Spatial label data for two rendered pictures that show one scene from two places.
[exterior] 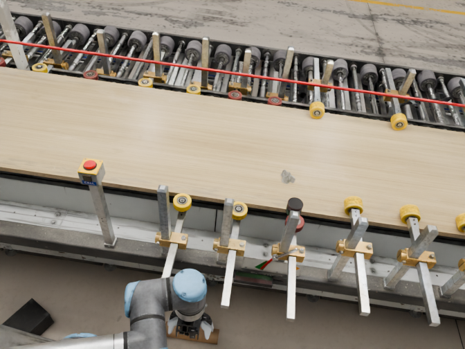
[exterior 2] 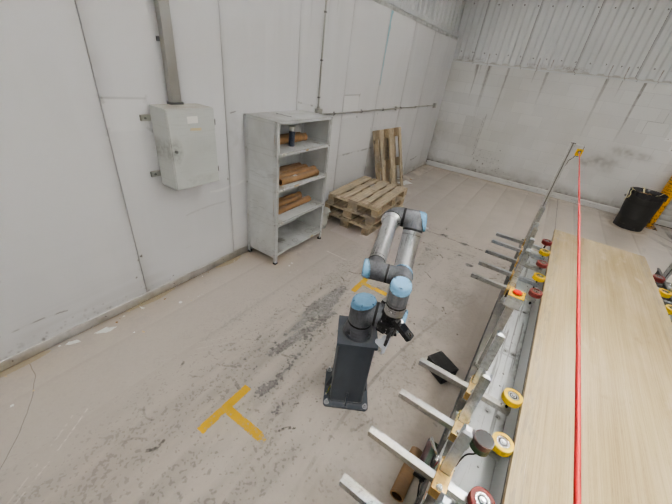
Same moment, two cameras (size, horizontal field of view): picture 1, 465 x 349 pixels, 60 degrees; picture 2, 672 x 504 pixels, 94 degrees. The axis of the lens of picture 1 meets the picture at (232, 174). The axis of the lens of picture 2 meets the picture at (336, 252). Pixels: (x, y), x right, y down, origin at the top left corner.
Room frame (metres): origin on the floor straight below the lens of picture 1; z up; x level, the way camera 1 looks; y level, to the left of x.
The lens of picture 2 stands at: (0.77, -1.01, 2.06)
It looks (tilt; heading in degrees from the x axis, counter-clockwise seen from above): 31 degrees down; 119
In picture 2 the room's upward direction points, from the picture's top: 8 degrees clockwise
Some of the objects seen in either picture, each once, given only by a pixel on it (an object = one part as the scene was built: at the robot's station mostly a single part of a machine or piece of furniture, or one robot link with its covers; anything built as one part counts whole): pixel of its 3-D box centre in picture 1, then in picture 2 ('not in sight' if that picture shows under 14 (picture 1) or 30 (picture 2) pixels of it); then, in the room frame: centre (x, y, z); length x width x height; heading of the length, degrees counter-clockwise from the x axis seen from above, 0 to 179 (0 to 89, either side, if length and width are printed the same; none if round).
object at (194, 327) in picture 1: (189, 318); (389, 321); (0.49, 0.08, 1.08); 0.09 x 0.08 x 0.12; 179
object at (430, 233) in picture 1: (407, 260); not in sight; (0.90, -0.75, 0.92); 0.03 x 0.03 x 0.48; 88
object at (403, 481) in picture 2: (192, 332); (407, 472); (0.82, 0.12, 0.04); 0.30 x 0.08 x 0.08; 88
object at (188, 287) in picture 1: (189, 291); (399, 293); (0.50, 0.08, 1.25); 0.10 x 0.09 x 0.12; 106
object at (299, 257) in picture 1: (288, 251); (442, 478); (0.91, -0.27, 0.85); 0.13 x 0.06 x 0.05; 88
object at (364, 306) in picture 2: not in sight; (363, 309); (0.23, 0.39, 0.79); 0.17 x 0.15 x 0.18; 16
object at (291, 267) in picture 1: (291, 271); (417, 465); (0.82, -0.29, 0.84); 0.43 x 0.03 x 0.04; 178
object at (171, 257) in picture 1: (173, 251); (461, 384); (0.87, 0.21, 0.81); 0.43 x 0.03 x 0.04; 178
